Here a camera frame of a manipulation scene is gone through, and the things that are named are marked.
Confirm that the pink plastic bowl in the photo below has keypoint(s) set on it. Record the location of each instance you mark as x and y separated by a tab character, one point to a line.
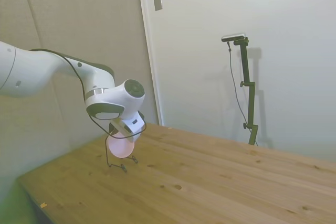
120	148

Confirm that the grey wall switch plate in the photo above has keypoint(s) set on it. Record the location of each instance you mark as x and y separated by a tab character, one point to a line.
157	1

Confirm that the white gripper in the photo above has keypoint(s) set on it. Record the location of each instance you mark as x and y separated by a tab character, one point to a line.
132	127

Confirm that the grey camera on stand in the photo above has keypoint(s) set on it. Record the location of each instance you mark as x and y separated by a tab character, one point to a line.
233	37

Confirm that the white door frame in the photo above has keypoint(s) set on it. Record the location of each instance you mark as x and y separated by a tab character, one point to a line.
150	51

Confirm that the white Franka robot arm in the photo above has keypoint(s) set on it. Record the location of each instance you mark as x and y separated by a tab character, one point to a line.
86	77

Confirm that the small yellow tape piece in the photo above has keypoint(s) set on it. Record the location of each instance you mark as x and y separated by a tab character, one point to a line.
43	204

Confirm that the black camera stand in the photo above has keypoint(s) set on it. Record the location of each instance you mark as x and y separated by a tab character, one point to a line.
249	95

